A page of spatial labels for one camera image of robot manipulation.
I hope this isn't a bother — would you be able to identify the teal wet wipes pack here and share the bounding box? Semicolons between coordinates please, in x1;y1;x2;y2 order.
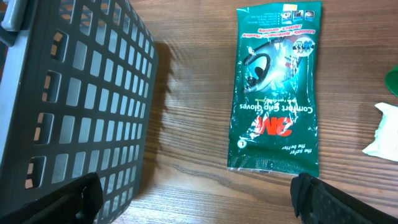
363;103;397;162

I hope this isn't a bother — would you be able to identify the green glove package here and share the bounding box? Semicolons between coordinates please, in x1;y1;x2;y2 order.
227;1;322;176

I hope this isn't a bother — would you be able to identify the grey plastic mesh basket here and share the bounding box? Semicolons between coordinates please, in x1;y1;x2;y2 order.
1;0;159;223

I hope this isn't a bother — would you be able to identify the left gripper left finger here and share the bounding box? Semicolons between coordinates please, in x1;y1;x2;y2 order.
1;172;103;224

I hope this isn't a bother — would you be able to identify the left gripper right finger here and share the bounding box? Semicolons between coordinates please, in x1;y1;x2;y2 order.
290;173;397;224

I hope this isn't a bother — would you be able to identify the green lid spice jar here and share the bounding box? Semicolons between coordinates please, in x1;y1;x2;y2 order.
384;65;398;96

